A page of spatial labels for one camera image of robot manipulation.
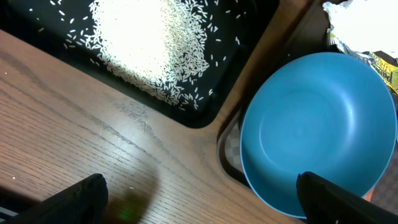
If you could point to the pile of white rice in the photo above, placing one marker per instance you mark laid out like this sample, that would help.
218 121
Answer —
164 48

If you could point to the black rectangular tray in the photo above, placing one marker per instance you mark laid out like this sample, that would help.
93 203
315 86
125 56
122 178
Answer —
249 18

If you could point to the crumpled white tissue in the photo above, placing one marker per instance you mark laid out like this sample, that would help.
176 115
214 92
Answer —
365 25

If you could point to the yellow green wrapper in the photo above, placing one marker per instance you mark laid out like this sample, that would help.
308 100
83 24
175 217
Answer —
381 63

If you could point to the dark blue bowl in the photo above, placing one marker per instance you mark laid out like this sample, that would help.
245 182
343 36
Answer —
317 130

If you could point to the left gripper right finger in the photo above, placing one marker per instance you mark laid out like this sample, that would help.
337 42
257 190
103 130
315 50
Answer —
324 202

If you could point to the dark brown serving tray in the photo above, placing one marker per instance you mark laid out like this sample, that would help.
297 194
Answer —
233 149

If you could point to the orange carrot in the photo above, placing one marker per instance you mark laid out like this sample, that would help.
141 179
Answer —
369 195

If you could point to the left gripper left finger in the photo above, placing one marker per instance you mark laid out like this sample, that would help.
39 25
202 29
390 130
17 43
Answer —
81 203

